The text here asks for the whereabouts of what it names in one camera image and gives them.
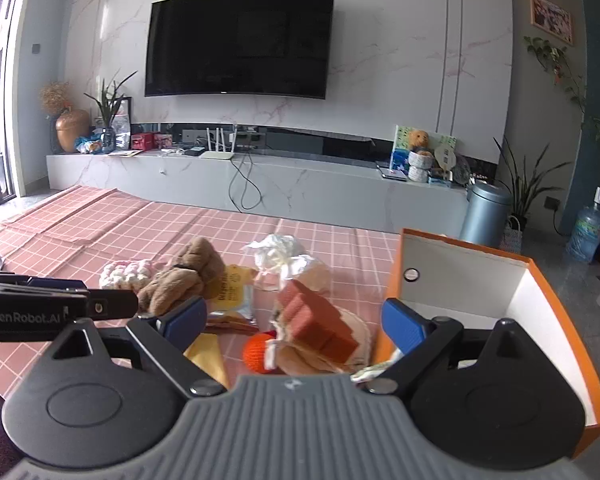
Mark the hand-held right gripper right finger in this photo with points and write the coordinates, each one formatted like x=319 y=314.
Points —
x=402 y=327

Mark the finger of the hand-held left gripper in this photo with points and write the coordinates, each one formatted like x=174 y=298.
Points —
x=112 y=304

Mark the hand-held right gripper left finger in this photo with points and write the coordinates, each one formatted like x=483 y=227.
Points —
x=185 y=319

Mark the pink white knitted piece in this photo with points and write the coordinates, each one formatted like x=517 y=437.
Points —
x=125 y=272

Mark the brown plush bear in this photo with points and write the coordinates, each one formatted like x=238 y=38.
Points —
x=185 y=272

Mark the yellow snack packet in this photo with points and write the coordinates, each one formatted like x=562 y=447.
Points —
x=232 y=290

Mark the red-brown sponge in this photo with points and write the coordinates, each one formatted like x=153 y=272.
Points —
x=316 y=322

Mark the orange cardboard box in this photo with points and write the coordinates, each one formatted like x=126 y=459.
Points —
x=485 y=280

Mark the cream soft pouch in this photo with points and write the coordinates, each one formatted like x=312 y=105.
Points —
x=312 y=272

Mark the yellow cloth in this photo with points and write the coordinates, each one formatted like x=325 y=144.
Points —
x=207 y=360

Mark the brown snack packet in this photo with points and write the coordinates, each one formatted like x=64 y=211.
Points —
x=232 y=324

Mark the white green patterned cloth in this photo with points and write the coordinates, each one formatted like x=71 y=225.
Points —
x=372 y=372

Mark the orange knitted ball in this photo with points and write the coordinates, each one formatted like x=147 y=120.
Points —
x=256 y=352

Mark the white plastic bag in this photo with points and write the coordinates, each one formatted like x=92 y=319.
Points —
x=275 y=250

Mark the grey blue trash can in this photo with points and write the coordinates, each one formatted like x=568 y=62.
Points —
x=485 y=215

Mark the woven basket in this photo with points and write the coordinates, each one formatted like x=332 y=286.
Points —
x=511 y=237

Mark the dark tablet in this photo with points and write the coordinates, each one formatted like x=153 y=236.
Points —
x=392 y=172

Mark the blue snack bag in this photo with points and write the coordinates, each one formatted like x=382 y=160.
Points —
x=87 y=145

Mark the grey marble television cabinet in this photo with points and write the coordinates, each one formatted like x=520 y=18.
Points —
x=330 y=182

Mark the white yarn rolls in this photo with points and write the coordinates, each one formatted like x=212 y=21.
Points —
x=419 y=166

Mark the red box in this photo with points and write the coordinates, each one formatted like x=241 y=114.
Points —
x=163 y=141
x=141 y=141

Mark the white router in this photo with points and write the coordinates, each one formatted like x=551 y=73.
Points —
x=217 y=154

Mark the round hand fan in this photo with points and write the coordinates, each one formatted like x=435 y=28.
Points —
x=444 y=157

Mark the brown ceramic vase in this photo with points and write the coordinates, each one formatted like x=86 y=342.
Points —
x=72 y=130

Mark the green blue painting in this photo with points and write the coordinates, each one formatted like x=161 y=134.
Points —
x=400 y=147

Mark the tall potted plant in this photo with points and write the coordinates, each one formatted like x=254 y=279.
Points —
x=522 y=185

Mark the small brown bear toy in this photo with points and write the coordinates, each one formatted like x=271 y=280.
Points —
x=420 y=140

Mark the green plant in glass vase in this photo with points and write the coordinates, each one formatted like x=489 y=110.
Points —
x=109 y=110

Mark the blue water bottle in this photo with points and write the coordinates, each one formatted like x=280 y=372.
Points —
x=586 y=230

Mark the dried flower bunch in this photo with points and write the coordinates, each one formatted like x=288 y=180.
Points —
x=56 y=97

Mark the hanging vine plant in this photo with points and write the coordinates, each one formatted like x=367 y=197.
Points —
x=555 y=60

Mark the black picture frame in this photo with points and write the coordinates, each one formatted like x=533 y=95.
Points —
x=124 y=120

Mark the black wall socket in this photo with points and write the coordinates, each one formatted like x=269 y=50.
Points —
x=552 y=203

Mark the black wall television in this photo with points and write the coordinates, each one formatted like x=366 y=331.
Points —
x=237 y=42

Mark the framed wall picture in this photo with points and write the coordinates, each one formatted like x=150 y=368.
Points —
x=551 y=16

